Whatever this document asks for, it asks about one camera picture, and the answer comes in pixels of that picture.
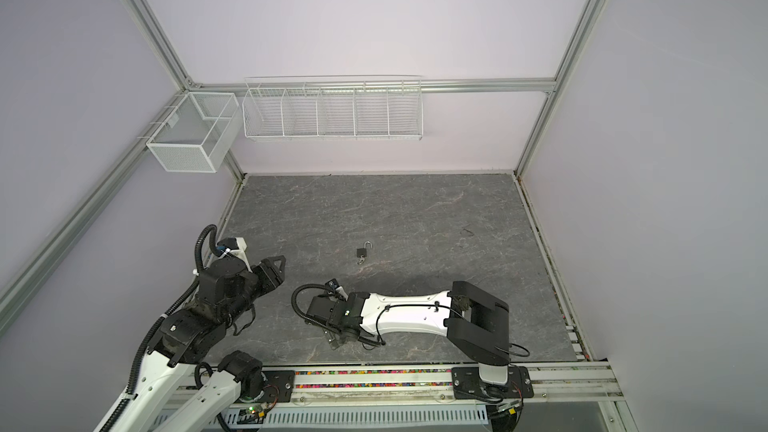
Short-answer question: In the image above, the aluminium frame post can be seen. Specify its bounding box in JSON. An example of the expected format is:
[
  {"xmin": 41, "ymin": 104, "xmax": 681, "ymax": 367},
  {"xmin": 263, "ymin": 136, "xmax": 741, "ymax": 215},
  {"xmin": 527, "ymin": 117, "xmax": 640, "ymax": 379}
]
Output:
[{"xmin": 515, "ymin": 0, "xmax": 608, "ymax": 180}]

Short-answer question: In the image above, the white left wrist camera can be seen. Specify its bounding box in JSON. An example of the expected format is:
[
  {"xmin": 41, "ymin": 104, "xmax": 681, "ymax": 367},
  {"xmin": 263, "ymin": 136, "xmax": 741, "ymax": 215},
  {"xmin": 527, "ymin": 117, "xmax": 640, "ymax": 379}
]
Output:
[{"xmin": 216, "ymin": 237, "xmax": 251, "ymax": 271}]

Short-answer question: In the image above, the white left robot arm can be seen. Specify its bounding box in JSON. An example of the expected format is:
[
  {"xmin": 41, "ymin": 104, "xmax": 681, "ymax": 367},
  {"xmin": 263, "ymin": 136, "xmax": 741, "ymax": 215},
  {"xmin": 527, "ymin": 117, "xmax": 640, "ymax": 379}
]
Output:
[{"xmin": 96, "ymin": 224, "xmax": 286, "ymax": 431}]

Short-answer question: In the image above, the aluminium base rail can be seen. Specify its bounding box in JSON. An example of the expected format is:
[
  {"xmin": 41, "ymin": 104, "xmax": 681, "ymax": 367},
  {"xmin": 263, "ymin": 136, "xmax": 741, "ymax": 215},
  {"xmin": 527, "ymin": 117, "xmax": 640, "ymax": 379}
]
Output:
[{"xmin": 119, "ymin": 361, "xmax": 625, "ymax": 412}]

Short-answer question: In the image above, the white vented cable duct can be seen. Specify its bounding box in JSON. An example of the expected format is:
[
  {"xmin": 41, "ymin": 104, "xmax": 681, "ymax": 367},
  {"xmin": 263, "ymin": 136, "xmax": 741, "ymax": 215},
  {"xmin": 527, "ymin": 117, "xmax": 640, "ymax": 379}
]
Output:
[{"xmin": 223, "ymin": 404, "xmax": 490, "ymax": 431}]

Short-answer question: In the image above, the white mesh box basket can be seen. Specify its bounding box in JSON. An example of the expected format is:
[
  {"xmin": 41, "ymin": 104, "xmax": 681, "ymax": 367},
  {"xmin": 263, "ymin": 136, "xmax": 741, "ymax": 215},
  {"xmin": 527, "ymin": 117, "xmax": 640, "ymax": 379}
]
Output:
[{"xmin": 147, "ymin": 92, "xmax": 243, "ymax": 173}]

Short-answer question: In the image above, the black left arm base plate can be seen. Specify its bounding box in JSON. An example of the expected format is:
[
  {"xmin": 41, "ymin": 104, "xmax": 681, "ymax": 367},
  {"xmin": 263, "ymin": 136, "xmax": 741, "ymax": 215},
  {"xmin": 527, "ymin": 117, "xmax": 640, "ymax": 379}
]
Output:
[{"xmin": 239, "ymin": 370, "xmax": 296, "ymax": 405}]

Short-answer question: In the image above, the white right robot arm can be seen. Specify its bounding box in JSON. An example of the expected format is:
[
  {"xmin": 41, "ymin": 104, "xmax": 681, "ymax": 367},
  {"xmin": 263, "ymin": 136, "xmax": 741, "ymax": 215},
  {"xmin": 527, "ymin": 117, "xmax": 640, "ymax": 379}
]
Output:
[{"xmin": 290, "ymin": 279, "xmax": 534, "ymax": 405}]

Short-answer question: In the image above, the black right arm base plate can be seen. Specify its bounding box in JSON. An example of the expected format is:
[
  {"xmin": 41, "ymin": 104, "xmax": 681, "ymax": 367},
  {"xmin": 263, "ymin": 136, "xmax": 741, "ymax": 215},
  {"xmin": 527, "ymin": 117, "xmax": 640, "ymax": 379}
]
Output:
[{"xmin": 451, "ymin": 365, "xmax": 534, "ymax": 403}]

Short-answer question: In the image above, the white wire shelf basket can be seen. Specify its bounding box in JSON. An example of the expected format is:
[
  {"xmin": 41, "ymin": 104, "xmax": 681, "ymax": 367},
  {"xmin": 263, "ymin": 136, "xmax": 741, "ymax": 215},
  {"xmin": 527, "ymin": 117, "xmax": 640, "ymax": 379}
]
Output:
[{"xmin": 241, "ymin": 75, "xmax": 424, "ymax": 140}]

